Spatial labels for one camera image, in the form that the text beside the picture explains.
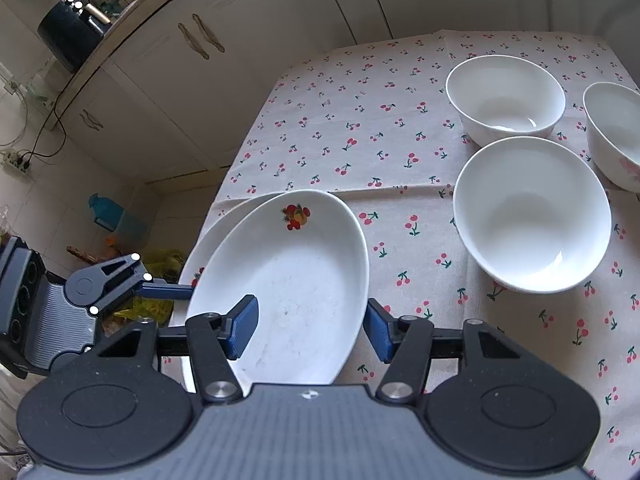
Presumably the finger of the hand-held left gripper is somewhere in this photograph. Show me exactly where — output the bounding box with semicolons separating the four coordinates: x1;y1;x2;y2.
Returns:
90;252;195;317

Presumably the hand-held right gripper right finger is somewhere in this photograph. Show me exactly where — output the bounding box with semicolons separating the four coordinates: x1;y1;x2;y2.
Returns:
364;298;540;406

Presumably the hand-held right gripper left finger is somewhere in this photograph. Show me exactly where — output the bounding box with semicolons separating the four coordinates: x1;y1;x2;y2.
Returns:
85;293;261;404

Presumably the large round white plate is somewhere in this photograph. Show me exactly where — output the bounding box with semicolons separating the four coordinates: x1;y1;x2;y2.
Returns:
172;191;283;393

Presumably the oval white plate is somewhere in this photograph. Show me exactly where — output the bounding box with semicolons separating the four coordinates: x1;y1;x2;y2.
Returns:
189;189;371;386

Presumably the white floral bowl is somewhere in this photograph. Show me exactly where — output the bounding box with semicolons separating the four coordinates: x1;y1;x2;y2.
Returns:
453;137;612;294
582;81;640;193
445;55;567;147

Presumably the yellow plastic bag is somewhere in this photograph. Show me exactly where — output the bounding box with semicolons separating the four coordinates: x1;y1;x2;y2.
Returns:
112;249;187;333

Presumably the teal plastic container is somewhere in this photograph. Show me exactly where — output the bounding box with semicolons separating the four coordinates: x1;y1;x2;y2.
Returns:
89;192;151;251

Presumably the white power strip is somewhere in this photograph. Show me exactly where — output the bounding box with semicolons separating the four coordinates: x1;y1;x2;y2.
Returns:
2;152;33;176

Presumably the cherry print tablecloth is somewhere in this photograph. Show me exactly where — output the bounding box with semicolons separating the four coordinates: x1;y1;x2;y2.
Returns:
207;30;640;480

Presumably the black kitchen appliance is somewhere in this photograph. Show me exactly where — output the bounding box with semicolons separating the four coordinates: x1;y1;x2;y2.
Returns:
37;0;113;73

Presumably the black power cable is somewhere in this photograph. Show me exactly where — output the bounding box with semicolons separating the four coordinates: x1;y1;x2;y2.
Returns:
27;87;68;161

